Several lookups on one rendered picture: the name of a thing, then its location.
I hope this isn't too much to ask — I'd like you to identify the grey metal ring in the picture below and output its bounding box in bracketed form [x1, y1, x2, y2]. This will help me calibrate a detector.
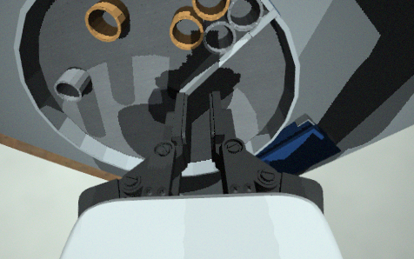
[203, 14, 237, 55]
[54, 67, 91, 103]
[226, 0, 264, 31]

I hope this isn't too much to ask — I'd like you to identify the bronze bushing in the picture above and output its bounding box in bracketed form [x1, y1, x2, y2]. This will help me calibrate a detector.
[192, 0, 230, 21]
[85, 0, 130, 42]
[170, 6, 204, 50]

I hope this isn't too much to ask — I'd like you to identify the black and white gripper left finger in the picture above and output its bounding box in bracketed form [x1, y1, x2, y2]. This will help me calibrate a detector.
[78, 92, 192, 217]

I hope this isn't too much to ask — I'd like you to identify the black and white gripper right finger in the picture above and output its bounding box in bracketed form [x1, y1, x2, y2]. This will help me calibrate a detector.
[209, 91, 324, 213]

